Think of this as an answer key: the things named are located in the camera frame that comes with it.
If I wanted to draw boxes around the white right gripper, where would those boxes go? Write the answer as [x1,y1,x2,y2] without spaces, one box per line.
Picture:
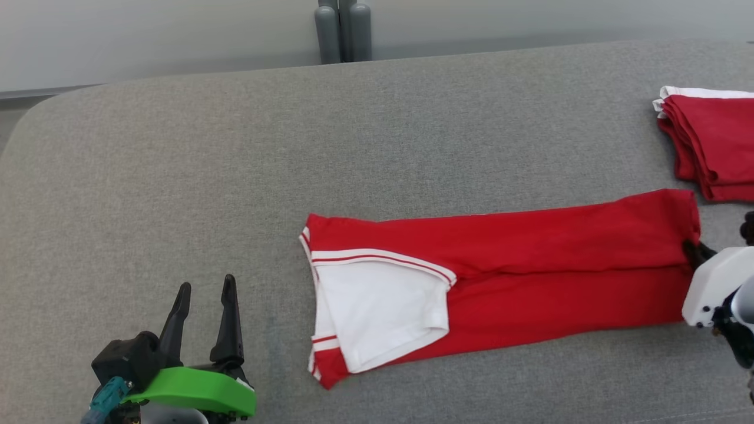
[682,239,754,329]

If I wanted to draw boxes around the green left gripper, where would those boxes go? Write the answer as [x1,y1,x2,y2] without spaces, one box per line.
[121,274,257,422]

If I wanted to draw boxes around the red shorts with white stripes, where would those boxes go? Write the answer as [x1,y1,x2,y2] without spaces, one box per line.
[652,86,754,203]

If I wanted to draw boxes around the red and white jersey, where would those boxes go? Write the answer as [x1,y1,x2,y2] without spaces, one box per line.
[299,188,702,390]

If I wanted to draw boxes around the teal left cable connector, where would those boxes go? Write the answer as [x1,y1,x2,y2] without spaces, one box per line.
[81,377,134,424]

